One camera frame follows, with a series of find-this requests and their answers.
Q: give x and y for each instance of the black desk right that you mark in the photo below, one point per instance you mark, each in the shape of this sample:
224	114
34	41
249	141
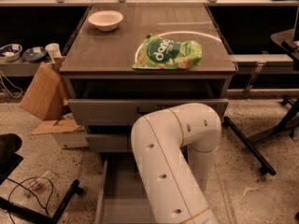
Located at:
288	41

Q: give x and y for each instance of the black stand leg right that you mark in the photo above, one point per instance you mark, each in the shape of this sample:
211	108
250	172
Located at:
266	168

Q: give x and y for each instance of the blue patterned bowl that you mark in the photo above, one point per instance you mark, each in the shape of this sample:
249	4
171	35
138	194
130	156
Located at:
10	52

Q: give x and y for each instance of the white paper cup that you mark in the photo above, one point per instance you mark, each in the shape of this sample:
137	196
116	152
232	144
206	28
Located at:
53	50

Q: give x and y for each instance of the clear plastic wrapper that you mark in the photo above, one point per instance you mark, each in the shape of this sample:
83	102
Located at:
39	182

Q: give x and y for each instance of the grey drawer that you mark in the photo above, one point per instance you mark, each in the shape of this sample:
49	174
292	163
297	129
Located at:
122	198
124	112
109	142

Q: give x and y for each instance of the grey drawer cabinet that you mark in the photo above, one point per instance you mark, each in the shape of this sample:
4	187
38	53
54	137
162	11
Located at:
99	64

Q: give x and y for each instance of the grey middle drawer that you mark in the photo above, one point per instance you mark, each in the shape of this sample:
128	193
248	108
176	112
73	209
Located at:
109	142

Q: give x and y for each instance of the brown cardboard box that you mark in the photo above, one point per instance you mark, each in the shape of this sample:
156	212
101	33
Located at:
46	95

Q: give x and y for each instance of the green snack bag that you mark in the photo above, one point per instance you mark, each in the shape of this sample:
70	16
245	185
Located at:
157	53

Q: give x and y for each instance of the white bowl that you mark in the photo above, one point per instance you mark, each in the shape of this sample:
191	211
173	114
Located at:
105	20

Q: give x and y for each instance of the grey top drawer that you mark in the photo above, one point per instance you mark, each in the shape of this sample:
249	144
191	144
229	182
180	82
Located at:
124	112

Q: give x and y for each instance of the grey bottom drawer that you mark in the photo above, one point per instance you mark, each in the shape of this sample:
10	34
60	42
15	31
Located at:
122	198

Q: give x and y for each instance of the white cardboard box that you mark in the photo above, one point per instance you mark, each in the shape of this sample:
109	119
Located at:
66	132

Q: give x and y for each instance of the black chair seat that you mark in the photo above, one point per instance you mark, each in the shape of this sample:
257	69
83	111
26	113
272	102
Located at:
10	143

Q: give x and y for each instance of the dark blue bowl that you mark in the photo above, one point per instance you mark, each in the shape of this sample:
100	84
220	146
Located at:
34	55

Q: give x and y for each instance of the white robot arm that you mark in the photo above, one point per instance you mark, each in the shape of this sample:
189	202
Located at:
174	151

